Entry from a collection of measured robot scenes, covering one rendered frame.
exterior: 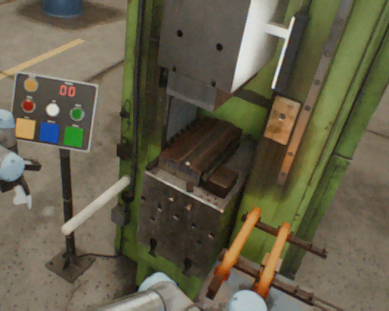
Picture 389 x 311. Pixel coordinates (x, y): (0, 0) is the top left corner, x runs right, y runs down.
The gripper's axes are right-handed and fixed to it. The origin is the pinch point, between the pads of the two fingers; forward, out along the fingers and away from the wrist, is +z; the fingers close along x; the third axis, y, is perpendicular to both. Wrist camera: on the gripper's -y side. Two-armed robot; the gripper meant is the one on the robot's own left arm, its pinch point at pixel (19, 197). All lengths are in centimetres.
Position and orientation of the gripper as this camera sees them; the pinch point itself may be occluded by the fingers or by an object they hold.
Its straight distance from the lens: 152.1
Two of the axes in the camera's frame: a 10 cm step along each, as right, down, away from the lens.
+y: -6.3, 3.9, -6.8
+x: 7.7, 4.6, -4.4
